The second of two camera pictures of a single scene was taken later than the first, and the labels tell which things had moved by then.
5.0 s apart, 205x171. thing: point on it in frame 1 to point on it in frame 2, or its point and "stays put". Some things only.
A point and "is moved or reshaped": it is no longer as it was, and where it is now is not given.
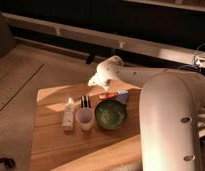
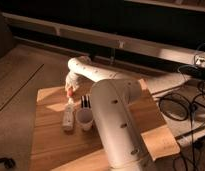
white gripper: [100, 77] to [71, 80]
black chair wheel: [9, 163] stays put
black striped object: [85, 101] stays put
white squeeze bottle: [68, 116] stays put
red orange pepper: [108, 96] is moved or reshaped
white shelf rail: [105, 39] stays put
